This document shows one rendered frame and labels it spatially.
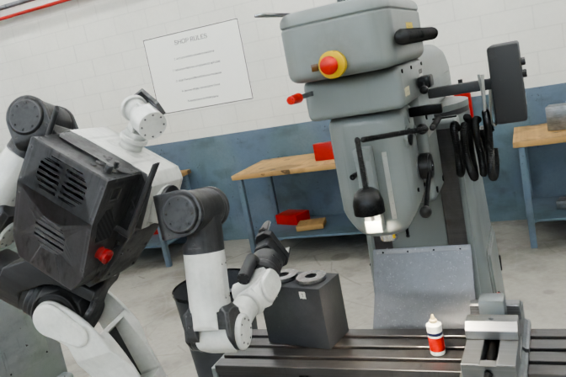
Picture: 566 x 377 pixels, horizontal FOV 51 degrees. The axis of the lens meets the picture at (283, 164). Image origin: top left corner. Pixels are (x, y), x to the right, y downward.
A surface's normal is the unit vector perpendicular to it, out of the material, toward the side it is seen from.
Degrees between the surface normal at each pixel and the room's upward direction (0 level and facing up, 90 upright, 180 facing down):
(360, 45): 90
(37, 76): 90
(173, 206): 79
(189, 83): 90
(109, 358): 115
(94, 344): 90
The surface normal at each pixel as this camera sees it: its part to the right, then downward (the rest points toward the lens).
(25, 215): -0.43, 0.33
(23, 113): -0.12, -0.09
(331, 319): 0.82, -0.07
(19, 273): -0.18, 0.19
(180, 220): -0.33, 0.02
